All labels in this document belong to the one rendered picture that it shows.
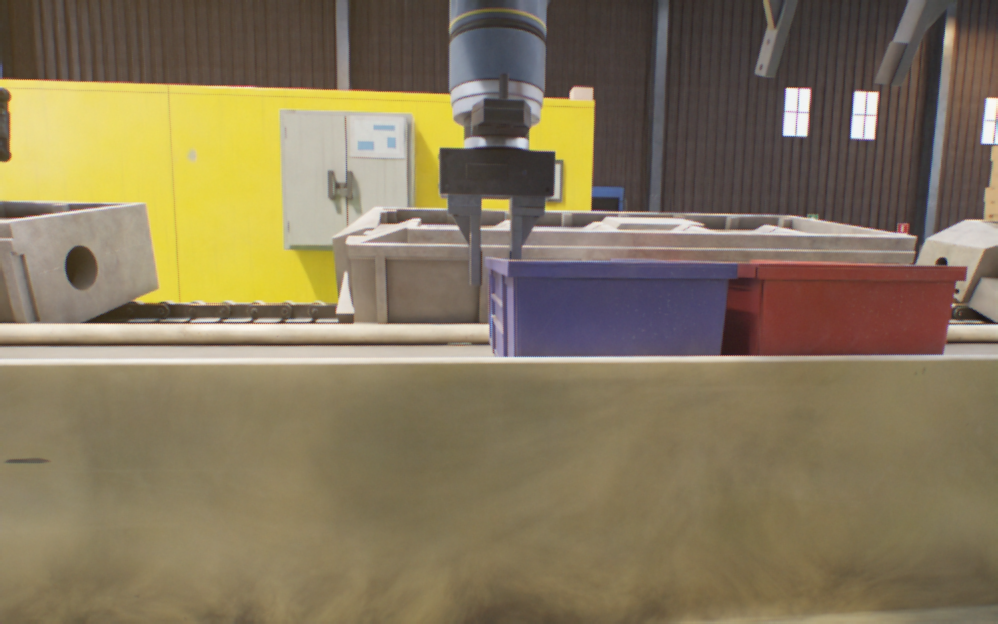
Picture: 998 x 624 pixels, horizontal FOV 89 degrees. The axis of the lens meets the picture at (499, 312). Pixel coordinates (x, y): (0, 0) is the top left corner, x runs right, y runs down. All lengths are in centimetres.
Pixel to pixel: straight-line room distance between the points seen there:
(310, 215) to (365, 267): 222
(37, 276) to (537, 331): 89
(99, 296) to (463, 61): 88
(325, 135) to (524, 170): 258
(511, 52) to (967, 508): 60
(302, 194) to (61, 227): 205
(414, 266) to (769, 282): 57
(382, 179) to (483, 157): 246
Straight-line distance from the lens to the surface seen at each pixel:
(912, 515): 60
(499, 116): 53
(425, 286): 88
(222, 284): 350
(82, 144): 390
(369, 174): 305
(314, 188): 310
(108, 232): 127
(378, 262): 86
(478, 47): 59
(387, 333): 85
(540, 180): 59
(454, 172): 59
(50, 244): 115
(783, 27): 65
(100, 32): 1532
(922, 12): 71
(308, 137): 315
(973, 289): 167
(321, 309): 116
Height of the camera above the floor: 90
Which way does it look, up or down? 7 degrees down
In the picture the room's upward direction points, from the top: 1 degrees clockwise
